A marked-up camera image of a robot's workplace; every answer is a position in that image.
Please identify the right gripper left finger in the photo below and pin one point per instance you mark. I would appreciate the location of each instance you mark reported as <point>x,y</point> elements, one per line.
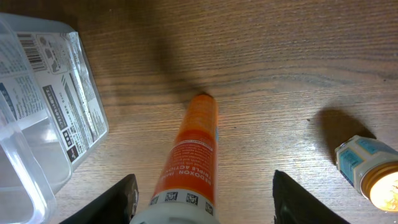
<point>116,205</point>

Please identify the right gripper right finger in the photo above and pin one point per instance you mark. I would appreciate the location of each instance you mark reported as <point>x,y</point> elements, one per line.
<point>295,205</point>

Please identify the orange tube white cap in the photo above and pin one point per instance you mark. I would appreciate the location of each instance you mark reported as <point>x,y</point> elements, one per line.
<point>186,191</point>

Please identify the small gold lid jar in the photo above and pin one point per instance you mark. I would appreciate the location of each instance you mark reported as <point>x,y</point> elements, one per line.
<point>370,166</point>

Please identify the clear plastic container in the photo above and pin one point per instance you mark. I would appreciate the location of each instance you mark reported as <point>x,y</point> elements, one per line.
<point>51,114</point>

